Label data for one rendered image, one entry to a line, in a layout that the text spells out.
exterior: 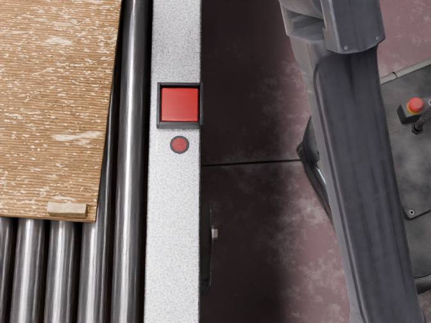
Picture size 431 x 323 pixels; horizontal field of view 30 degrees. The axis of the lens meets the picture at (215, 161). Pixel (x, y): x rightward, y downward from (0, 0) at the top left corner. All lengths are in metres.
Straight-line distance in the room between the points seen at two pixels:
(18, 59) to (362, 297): 0.80
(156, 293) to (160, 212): 0.13
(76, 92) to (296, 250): 1.05
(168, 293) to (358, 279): 0.55
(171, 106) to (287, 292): 0.98
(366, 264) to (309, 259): 1.49
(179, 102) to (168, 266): 0.27
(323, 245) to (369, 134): 1.55
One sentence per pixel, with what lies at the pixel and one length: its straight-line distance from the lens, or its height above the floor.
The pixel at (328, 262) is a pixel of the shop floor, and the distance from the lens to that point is 2.20.
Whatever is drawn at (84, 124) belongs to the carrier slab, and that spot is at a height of 0.94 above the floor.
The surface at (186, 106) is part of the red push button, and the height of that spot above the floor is 0.93.
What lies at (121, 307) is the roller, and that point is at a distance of 1.22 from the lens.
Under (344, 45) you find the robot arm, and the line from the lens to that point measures 0.61.
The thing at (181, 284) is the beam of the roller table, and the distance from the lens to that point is 1.23.
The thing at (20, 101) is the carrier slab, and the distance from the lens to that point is 1.33.
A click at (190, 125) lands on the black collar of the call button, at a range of 1.29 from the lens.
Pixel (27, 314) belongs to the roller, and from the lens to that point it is 1.24.
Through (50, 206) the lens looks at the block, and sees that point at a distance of 1.22.
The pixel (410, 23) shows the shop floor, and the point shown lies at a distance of 2.53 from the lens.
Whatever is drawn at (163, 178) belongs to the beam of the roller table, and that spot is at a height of 0.92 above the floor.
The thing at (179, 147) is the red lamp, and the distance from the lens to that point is 1.29.
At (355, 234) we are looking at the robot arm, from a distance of 0.70.
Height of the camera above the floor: 2.12
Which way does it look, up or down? 70 degrees down
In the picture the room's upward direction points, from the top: 5 degrees clockwise
